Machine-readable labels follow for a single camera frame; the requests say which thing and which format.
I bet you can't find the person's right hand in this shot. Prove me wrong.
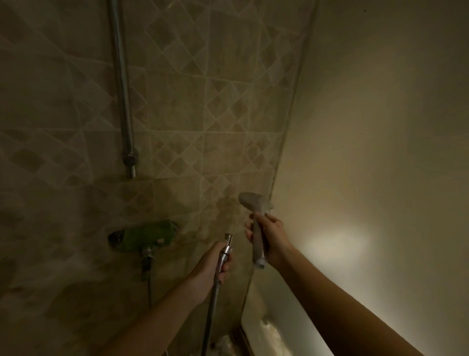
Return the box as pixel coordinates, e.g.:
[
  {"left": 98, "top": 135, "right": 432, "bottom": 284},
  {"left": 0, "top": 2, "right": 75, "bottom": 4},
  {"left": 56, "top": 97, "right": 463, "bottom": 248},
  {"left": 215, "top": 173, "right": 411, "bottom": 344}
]
[{"left": 244, "top": 212, "right": 294, "bottom": 268}]

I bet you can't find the person's left hand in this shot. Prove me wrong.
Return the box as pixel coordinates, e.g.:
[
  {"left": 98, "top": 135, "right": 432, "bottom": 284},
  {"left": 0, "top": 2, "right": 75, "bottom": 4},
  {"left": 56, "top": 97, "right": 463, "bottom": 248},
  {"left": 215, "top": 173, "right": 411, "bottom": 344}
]
[{"left": 189, "top": 240, "right": 234, "bottom": 305}]

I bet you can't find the metal flexible shower hose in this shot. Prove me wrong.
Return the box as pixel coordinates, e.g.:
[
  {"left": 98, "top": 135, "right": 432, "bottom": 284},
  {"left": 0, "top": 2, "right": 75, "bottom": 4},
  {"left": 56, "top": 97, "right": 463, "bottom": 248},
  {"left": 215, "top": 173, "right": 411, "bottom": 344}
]
[{"left": 146, "top": 233, "right": 234, "bottom": 356}]

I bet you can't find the green shower mixer valve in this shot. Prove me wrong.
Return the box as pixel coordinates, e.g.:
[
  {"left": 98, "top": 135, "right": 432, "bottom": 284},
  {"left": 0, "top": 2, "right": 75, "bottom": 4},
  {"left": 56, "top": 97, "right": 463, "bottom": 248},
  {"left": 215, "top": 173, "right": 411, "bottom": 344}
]
[{"left": 108, "top": 220, "right": 179, "bottom": 282}]

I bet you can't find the person's right forearm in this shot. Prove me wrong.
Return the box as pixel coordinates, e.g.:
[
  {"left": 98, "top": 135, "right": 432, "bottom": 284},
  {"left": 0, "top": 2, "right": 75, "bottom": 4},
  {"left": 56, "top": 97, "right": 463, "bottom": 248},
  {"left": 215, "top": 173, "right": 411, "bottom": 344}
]
[{"left": 275, "top": 249, "right": 426, "bottom": 356}]

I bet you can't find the chrome shower slide rail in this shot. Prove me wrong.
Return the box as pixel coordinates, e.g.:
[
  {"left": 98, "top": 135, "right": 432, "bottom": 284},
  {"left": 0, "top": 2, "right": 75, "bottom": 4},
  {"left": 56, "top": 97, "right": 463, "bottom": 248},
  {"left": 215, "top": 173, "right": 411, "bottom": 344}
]
[{"left": 107, "top": 0, "right": 140, "bottom": 179}]

